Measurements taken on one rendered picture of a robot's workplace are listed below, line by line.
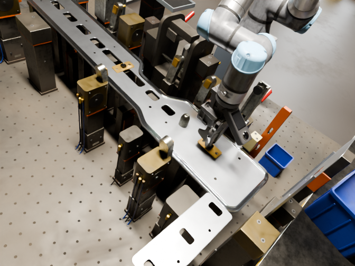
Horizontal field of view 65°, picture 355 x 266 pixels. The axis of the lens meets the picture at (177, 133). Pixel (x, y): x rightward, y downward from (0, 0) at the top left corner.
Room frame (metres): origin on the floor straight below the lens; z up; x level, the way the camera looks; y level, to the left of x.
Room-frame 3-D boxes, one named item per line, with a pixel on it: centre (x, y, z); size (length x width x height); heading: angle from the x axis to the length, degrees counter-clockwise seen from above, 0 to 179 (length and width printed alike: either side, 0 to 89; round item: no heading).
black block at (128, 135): (0.54, 0.15, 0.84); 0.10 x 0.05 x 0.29; 150
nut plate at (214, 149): (0.60, -0.12, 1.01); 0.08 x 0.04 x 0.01; 60
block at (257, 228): (0.35, -0.29, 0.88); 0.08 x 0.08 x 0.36; 60
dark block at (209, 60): (0.91, -0.01, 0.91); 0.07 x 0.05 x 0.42; 150
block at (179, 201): (0.39, -0.08, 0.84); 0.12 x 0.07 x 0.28; 150
